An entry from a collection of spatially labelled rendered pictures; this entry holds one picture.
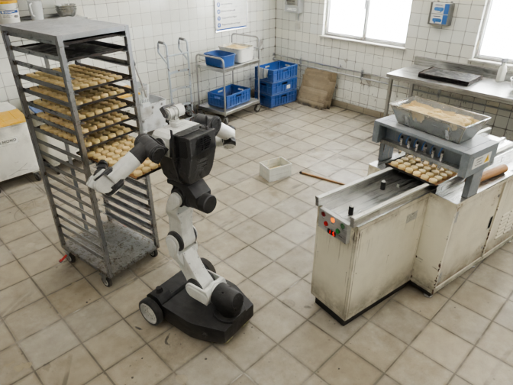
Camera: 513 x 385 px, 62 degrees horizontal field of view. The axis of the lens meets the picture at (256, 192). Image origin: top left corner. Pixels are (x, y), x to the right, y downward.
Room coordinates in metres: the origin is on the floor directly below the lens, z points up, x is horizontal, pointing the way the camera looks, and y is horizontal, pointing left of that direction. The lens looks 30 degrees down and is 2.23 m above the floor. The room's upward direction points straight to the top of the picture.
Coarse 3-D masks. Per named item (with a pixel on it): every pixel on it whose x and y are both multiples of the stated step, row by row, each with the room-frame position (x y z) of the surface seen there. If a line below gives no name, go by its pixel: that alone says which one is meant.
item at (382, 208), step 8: (512, 144) 3.07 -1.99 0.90; (496, 152) 2.93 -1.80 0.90; (504, 152) 3.00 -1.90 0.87; (424, 184) 2.43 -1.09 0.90; (408, 192) 2.32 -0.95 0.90; (416, 192) 2.35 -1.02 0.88; (424, 192) 2.41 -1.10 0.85; (392, 200) 2.22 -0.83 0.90; (400, 200) 2.26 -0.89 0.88; (408, 200) 2.31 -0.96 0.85; (376, 208) 2.14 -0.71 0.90; (384, 208) 2.17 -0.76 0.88; (392, 208) 2.22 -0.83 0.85; (352, 216) 2.05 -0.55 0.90; (360, 216) 2.05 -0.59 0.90; (368, 216) 2.09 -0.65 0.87; (376, 216) 2.13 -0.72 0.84; (352, 224) 2.02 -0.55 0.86; (360, 224) 2.05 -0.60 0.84
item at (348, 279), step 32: (352, 192) 2.42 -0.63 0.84; (384, 192) 2.42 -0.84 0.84; (384, 224) 2.17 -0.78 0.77; (416, 224) 2.38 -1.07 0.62; (320, 256) 2.25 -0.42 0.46; (352, 256) 2.04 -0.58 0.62; (384, 256) 2.20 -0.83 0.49; (320, 288) 2.22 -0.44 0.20; (352, 288) 2.04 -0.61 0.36; (384, 288) 2.25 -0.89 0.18; (352, 320) 2.12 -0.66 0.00
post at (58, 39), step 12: (60, 36) 2.43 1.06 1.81; (60, 48) 2.41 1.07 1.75; (60, 60) 2.41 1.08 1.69; (72, 96) 2.42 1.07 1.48; (72, 108) 2.41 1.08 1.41; (84, 144) 2.43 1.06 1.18; (84, 156) 2.41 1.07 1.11; (84, 168) 2.42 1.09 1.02; (96, 204) 2.42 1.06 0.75; (96, 216) 2.41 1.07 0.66; (108, 264) 2.42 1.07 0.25; (108, 276) 2.41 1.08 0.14
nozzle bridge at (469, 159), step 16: (384, 128) 2.85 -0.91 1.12; (400, 128) 2.69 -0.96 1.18; (384, 144) 2.89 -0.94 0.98; (432, 144) 2.57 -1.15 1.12; (448, 144) 2.42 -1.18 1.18; (464, 144) 2.42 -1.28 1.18; (480, 144) 2.42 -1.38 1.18; (496, 144) 2.45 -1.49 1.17; (432, 160) 2.50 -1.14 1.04; (448, 160) 2.46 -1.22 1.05; (464, 160) 2.30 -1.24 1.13; (480, 160) 2.36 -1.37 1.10; (464, 176) 2.28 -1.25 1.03; (480, 176) 2.40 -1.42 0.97; (464, 192) 2.36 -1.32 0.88
